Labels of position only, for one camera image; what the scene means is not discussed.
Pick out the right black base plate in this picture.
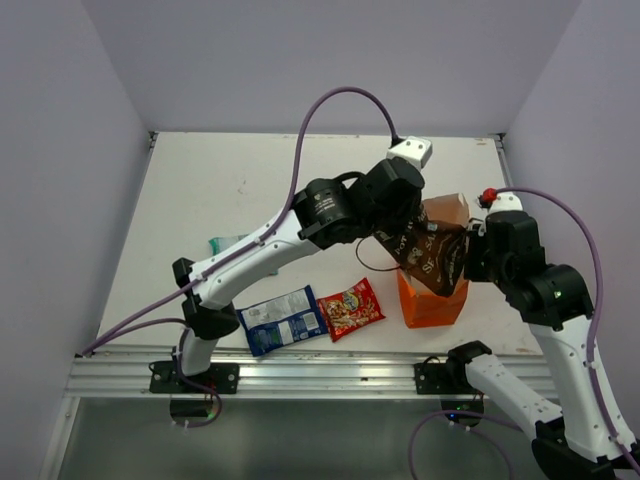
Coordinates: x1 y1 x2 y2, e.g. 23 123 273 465
413 356 469 395

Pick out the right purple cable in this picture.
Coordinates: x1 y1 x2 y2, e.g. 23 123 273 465
408 186 640 480

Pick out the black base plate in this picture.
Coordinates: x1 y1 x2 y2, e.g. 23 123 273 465
413 356 469 395
148 361 240 395

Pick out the brown potato chips bag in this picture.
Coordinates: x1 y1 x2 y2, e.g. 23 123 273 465
374 194 470 298

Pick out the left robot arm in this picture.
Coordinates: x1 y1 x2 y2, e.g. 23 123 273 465
172 154 426 393

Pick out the blue snack packet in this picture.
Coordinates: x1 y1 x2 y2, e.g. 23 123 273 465
237 285 329 357

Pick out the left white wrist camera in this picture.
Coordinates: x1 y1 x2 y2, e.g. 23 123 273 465
386 136 433 171

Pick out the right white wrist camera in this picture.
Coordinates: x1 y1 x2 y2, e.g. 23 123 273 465
477 188 523 215

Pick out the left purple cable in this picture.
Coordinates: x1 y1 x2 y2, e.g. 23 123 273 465
80 87 401 429

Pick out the aluminium mounting rail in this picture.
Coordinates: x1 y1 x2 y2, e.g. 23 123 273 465
64 347 566 401

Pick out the orange paper bag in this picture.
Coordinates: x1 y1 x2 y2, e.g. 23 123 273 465
353 192 471 330

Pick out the teal snack packet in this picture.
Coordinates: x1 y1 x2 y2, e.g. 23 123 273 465
207 233 280 277

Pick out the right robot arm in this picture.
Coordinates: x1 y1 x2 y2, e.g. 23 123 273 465
445 211 639 479

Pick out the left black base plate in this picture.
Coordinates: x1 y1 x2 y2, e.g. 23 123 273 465
148 361 240 395

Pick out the red snack packet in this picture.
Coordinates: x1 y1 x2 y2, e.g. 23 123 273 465
316 277 386 342

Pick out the purple cable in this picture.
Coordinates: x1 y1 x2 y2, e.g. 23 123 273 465
408 186 640 480
80 87 401 429

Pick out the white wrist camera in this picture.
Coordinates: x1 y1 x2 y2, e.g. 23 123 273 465
477 188 523 215
386 136 433 171

